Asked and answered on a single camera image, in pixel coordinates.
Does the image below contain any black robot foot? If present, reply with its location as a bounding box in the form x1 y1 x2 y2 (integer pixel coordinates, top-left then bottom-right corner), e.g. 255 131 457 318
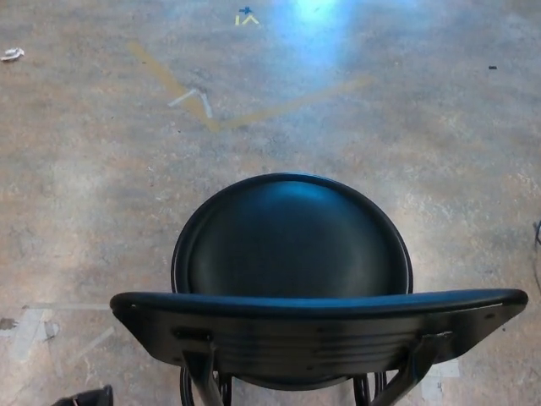
51 384 114 406

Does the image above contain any black round-seat chair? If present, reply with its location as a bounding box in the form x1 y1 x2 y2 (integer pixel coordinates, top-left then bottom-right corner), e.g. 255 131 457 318
109 172 529 406

